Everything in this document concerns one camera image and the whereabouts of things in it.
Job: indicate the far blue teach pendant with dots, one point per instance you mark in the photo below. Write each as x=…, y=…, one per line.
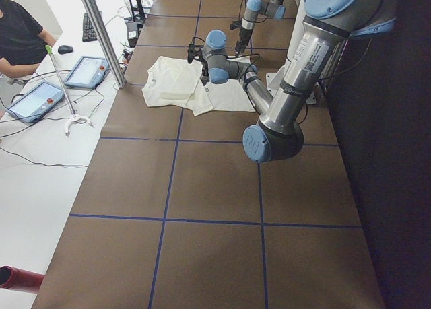
x=87, y=73

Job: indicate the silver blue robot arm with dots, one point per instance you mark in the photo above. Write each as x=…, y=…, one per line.
x=277, y=135
x=273, y=9

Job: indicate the seated person in black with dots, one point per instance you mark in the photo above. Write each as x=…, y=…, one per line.
x=23, y=41

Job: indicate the blue teach pendant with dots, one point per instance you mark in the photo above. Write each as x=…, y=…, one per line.
x=87, y=73
x=33, y=105

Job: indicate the reacher grabber stick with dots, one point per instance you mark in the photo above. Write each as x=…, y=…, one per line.
x=74, y=118

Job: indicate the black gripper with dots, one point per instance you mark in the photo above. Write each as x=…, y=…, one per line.
x=241, y=40
x=204, y=74

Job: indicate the black computer mouse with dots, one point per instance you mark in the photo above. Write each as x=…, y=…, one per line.
x=64, y=49

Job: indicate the cream long-sleeve printed shirt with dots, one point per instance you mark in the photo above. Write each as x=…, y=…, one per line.
x=176, y=82

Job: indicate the black keyboard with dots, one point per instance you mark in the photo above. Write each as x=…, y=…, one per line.
x=88, y=31

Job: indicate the red cylinder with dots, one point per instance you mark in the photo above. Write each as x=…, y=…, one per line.
x=16, y=279

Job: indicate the aluminium frame post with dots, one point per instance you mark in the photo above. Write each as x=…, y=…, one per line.
x=104, y=40

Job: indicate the near blue teach pendant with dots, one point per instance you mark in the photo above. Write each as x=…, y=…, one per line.
x=33, y=105

